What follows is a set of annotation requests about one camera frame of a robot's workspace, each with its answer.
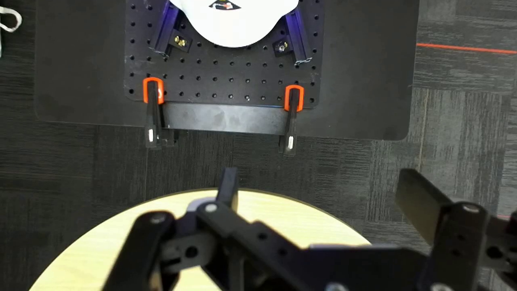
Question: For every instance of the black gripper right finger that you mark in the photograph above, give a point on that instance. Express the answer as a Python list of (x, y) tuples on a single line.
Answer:
[(463, 243)]

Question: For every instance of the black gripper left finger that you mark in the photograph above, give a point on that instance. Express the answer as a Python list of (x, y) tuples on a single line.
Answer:
[(178, 253)]

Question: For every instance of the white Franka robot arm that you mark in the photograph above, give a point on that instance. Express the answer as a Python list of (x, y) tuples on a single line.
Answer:
[(232, 25)]

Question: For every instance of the black mounting bar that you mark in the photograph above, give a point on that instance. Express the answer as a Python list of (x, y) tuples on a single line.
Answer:
[(227, 119)]

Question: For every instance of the orange and black clamp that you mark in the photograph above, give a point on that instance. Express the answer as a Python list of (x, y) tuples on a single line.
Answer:
[(293, 99), (154, 94)]

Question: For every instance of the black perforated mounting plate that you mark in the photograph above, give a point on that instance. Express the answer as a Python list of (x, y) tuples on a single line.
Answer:
[(227, 75)]

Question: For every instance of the black floor mat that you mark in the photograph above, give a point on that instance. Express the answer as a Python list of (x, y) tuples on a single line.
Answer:
[(366, 70)]

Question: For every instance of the blue clamp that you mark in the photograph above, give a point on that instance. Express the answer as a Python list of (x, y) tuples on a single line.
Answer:
[(298, 38), (165, 30)]

